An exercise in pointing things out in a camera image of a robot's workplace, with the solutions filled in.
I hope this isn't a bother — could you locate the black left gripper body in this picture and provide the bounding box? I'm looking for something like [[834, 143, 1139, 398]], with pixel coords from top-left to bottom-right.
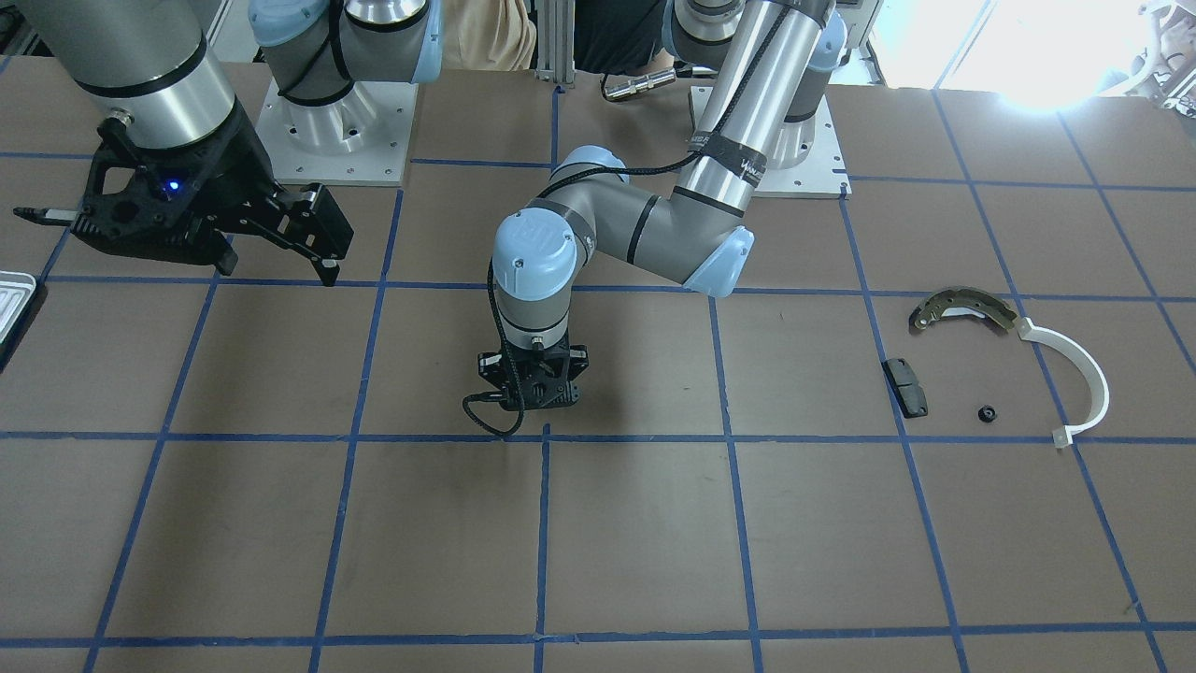
[[478, 344, 588, 410]]

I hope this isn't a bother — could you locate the seated person beige shirt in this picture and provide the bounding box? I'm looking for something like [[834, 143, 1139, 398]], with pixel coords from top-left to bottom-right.
[[439, 0, 675, 77]]

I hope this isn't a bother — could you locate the olive curved brake shoe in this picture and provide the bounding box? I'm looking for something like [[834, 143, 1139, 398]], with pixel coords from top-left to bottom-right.
[[908, 286, 1019, 331]]

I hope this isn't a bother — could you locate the grey brake pad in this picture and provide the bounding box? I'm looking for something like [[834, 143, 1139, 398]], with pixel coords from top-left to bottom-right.
[[881, 357, 930, 420]]

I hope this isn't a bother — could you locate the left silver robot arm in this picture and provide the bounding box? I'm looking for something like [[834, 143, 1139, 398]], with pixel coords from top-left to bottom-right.
[[469, 1, 841, 412]]

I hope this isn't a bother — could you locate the aluminium frame post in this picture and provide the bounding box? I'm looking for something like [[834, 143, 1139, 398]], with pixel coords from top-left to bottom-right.
[[533, 0, 576, 88]]

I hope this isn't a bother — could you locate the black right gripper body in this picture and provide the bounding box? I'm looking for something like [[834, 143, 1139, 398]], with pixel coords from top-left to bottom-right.
[[71, 103, 277, 257]]

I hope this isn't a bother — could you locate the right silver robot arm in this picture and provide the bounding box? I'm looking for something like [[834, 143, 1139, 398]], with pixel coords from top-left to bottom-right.
[[14, 1, 444, 287]]

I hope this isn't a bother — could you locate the white curved plastic bracket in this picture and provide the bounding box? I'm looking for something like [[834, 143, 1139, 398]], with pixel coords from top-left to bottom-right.
[[1013, 316, 1110, 449]]

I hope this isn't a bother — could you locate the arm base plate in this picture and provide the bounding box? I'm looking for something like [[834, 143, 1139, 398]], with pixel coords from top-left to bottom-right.
[[690, 86, 852, 198], [255, 81, 419, 186]]

